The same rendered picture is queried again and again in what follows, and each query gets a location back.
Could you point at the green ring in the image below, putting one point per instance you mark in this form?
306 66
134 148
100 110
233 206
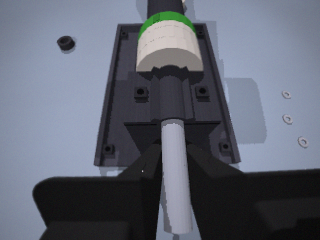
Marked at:
169 15

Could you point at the dark grey mounting plate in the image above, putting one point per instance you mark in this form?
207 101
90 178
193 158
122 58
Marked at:
158 95

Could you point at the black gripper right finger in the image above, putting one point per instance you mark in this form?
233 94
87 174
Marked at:
222 196

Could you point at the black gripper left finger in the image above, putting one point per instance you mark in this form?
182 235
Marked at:
134 198

